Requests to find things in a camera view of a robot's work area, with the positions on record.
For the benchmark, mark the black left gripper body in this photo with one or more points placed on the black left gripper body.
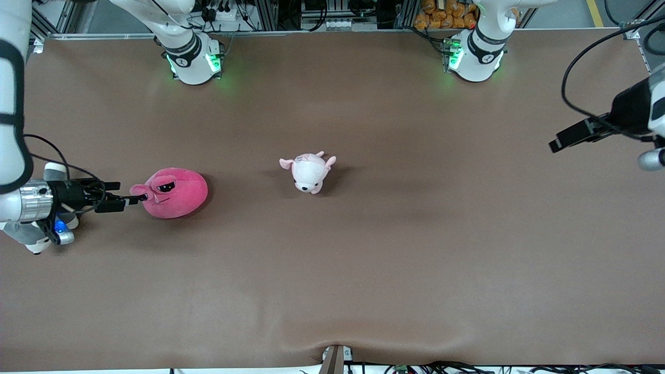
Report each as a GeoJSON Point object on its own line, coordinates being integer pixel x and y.
{"type": "Point", "coordinates": [627, 110]}

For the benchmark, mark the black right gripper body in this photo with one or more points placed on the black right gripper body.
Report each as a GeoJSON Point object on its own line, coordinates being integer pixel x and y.
{"type": "Point", "coordinates": [67, 194]}

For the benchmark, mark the pink round plush toy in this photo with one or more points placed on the pink round plush toy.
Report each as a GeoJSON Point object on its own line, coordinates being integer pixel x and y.
{"type": "Point", "coordinates": [174, 193]}

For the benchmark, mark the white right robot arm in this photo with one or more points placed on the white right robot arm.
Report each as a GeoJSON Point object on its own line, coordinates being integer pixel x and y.
{"type": "Point", "coordinates": [10, 104]}

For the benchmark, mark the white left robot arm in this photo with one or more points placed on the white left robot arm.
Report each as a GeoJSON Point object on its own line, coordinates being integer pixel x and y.
{"type": "Point", "coordinates": [475, 59]}

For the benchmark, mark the grey white husky plush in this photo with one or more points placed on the grey white husky plush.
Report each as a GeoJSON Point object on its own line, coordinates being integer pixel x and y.
{"type": "Point", "coordinates": [26, 235]}

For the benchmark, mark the aluminium corner profile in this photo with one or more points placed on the aluminium corner profile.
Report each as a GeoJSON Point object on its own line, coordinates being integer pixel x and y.
{"type": "Point", "coordinates": [641, 23]}

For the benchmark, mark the orange snack bags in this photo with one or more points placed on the orange snack bags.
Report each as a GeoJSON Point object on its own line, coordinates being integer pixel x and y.
{"type": "Point", "coordinates": [447, 14]}

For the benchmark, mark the white power strip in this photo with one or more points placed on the white power strip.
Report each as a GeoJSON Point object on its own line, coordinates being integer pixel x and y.
{"type": "Point", "coordinates": [223, 13]}

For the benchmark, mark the brown table cover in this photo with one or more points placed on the brown table cover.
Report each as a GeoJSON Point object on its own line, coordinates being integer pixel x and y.
{"type": "Point", "coordinates": [332, 270]}

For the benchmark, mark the aluminium table edge rail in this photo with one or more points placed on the aluminium table edge rail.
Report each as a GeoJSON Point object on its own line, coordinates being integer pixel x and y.
{"type": "Point", "coordinates": [104, 36]}

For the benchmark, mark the grey metal bracket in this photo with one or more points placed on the grey metal bracket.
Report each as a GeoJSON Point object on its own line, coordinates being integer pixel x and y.
{"type": "Point", "coordinates": [333, 361]}

